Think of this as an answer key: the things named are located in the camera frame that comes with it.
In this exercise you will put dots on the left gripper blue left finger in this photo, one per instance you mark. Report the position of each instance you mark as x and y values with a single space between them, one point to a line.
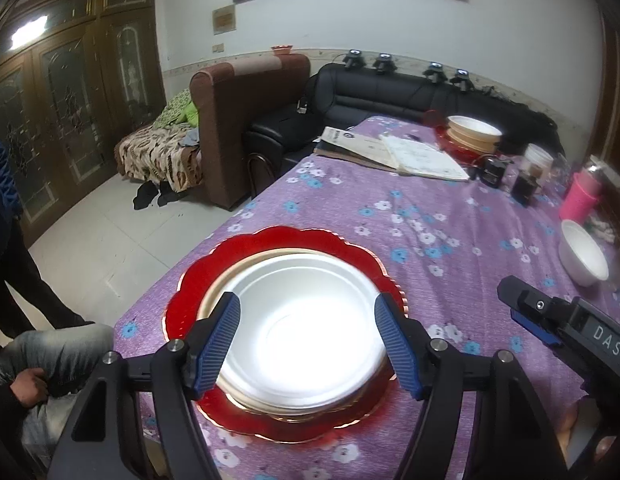
208 343

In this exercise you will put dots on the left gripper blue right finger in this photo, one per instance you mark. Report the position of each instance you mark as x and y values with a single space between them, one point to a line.
405 341

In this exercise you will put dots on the red scalloped plate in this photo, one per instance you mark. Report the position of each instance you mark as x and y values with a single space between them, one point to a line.
197 293

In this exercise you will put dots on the white foam bowl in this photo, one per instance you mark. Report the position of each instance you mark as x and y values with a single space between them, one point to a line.
581 257
300 339

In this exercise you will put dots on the beige oval plastic bowl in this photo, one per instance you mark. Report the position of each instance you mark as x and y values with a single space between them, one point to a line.
215 289

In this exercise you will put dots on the stacked bowls on red plate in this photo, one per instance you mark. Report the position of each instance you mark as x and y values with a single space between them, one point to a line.
467 139

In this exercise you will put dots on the white work gloves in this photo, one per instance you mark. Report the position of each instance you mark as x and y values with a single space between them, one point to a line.
602 229

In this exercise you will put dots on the purple floral tablecloth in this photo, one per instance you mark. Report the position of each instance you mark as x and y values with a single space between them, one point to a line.
446 244

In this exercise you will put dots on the pink knitted sleeve thermos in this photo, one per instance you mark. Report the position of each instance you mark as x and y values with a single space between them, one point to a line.
583 194

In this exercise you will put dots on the patterned blanket couch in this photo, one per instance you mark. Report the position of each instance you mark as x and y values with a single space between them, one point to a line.
168 150

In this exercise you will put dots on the white plastic jar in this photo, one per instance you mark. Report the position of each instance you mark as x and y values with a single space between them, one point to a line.
537 157

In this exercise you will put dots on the open white booklet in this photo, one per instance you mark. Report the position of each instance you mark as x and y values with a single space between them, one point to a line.
389 153

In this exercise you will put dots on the small dark glass jar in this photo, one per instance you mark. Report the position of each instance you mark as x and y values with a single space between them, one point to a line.
491 170

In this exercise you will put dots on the person in blue jacket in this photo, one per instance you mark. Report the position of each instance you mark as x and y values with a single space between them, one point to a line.
51 353

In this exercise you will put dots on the brown armchair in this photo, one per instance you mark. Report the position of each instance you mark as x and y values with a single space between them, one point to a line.
228 97

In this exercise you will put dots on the black leather sofa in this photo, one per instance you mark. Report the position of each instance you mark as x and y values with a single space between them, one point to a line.
341 98

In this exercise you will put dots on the dark wooden cabinet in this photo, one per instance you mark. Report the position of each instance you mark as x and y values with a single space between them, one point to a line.
76 76

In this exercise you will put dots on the small framed wall picture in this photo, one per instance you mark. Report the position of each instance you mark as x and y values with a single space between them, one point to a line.
224 19

